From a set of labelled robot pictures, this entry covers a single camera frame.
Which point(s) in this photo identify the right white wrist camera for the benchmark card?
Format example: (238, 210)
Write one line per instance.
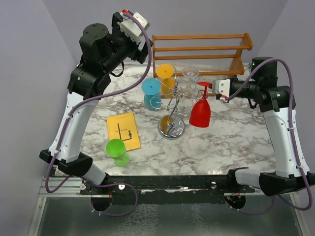
(221, 88)

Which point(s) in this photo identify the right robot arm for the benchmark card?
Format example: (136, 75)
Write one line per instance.
(278, 108)

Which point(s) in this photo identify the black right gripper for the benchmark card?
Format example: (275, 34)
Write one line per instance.
(234, 77)

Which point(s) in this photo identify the wooden slatted rack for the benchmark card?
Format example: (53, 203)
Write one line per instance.
(214, 54)

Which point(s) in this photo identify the yellow plastic wine glass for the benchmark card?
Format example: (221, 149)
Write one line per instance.
(165, 73)

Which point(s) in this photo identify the yellow book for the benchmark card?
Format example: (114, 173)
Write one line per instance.
(123, 127)

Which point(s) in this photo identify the green plastic wine glass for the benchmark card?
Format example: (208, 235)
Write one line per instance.
(116, 149)

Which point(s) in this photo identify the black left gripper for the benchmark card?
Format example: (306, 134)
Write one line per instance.
(136, 53)

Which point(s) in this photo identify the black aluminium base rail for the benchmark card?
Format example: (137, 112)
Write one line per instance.
(157, 190)

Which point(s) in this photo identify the blue plastic wine glass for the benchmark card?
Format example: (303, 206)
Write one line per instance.
(152, 98)

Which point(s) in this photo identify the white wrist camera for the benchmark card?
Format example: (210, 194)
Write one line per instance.
(130, 28)
(221, 88)

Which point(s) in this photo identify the clear wine glass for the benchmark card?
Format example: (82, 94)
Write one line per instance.
(198, 91)
(192, 74)

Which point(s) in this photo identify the red plastic wine glass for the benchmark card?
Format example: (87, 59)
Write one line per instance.
(201, 112)

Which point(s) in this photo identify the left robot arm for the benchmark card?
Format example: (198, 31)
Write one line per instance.
(103, 51)

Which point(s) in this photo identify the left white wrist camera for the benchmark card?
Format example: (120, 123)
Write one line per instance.
(130, 28)

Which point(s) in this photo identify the chrome wine glass rack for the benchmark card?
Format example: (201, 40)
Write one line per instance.
(172, 126)

